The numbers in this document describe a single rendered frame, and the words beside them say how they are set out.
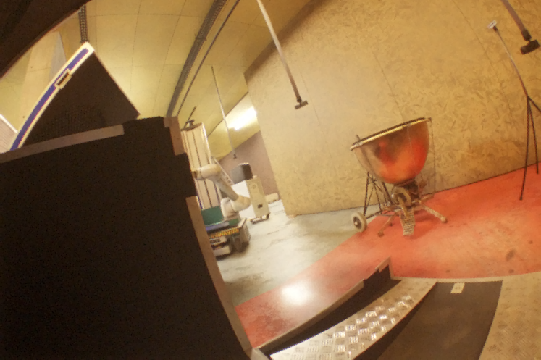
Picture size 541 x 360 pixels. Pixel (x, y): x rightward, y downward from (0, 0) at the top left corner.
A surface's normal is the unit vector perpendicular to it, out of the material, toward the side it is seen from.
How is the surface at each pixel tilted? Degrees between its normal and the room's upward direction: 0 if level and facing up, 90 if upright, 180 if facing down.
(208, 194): 90
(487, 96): 90
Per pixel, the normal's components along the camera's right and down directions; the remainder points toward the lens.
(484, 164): -0.79, 0.16
